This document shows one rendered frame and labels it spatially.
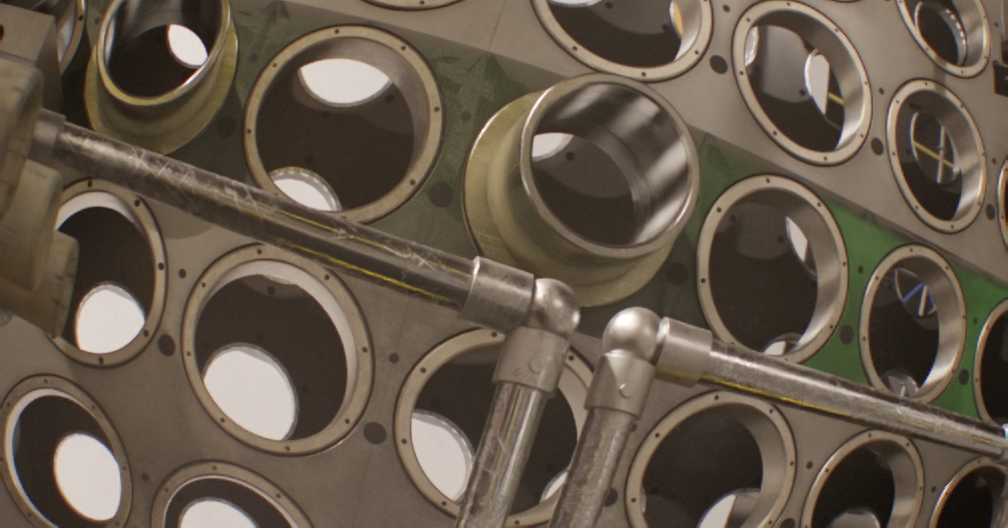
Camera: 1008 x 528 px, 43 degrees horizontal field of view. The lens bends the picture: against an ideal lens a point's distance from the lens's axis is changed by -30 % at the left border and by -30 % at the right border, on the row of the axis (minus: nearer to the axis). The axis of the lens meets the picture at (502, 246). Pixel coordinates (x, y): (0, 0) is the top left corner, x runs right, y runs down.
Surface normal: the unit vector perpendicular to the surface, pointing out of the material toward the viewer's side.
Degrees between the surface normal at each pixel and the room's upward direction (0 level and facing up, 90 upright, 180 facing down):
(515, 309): 113
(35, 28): 90
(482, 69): 90
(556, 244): 161
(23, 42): 90
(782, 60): 90
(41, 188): 64
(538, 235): 154
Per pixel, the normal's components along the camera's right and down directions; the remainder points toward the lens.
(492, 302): 0.10, 0.18
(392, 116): 0.22, -0.18
